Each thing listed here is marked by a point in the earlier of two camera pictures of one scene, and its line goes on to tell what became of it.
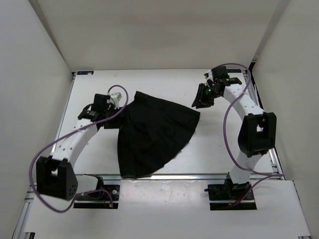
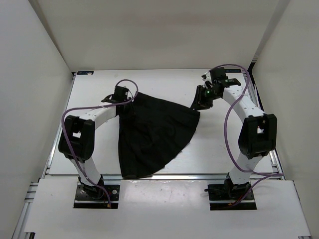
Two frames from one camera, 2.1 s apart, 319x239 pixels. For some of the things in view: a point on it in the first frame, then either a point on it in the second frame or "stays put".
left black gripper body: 113,122 to 128,111
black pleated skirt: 152,132 stays put
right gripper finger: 204,103 stays put
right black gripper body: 210,93 stays put
